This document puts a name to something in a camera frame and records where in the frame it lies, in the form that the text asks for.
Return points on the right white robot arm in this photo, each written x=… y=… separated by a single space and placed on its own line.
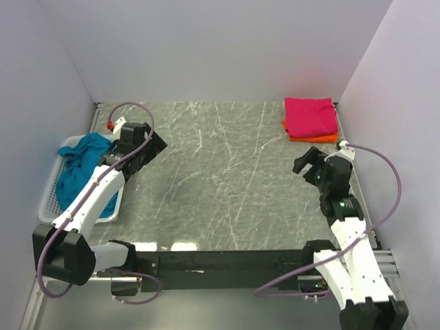
x=352 y=274

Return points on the pink t shirt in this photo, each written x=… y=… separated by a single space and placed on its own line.
x=310 y=118

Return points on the white plastic laundry basket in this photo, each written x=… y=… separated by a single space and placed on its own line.
x=49 y=208

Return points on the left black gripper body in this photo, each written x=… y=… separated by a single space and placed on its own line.
x=150 y=150

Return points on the blue t shirt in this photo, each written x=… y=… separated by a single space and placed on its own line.
x=80 y=162

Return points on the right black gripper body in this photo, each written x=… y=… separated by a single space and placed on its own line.
x=322 y=185

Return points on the folded orange t shirt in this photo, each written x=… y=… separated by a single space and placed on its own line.
x=329 y=139

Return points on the aluminium frame rail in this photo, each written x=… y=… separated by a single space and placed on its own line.
x=305 y=281

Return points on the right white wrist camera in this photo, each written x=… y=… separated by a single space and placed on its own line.
x=344 y=151

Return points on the black base beam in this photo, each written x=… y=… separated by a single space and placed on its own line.
x=246 y=269

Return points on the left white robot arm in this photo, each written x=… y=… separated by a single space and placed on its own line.
x=61 y=248

